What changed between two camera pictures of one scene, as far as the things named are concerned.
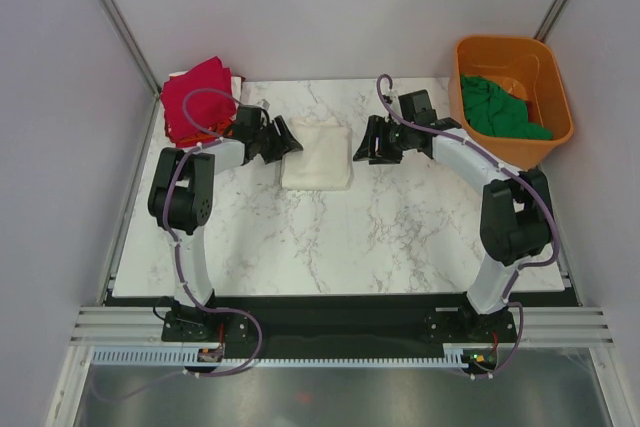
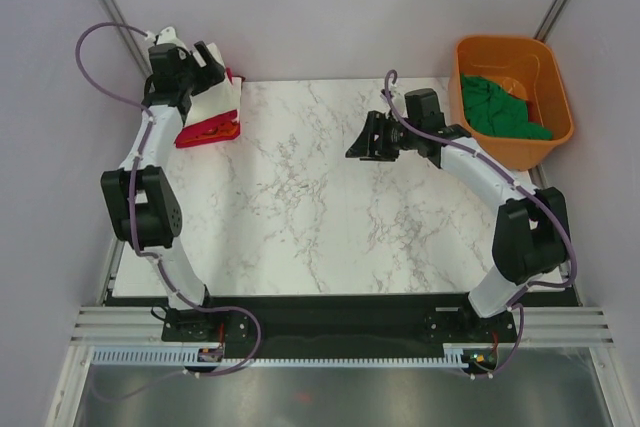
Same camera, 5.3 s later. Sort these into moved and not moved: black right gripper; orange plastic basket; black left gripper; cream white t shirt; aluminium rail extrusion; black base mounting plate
Moved: black left gripper; cream white t shirt
Not moved: aluminium rail extrusion; black right gripper; orange plastic basket; black base mounting plate
